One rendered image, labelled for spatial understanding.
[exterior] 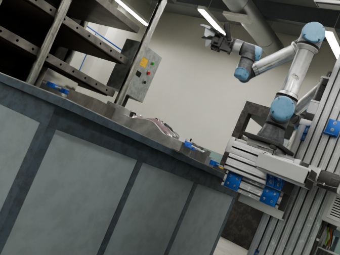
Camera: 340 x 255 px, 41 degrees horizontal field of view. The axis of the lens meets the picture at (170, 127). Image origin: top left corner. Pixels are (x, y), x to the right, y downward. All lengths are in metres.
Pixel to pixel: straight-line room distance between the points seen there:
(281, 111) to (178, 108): 8.67
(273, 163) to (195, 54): 9.12
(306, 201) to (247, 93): 7.87
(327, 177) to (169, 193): 0.90
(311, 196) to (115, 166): 1.04
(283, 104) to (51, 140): 1.15
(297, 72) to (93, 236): 1.31
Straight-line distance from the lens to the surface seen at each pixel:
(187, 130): 10.63
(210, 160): 2.84
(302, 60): 2.43
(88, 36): 3.00
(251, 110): 7.09
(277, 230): 2.54
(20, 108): 2.00
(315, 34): 2.45
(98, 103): 2.21
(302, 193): 2.52
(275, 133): 2.46
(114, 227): 2.39
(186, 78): 11.11
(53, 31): 2.77
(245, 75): 2.41
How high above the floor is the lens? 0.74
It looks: 4 degrees up
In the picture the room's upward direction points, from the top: 23 degrees clockwise
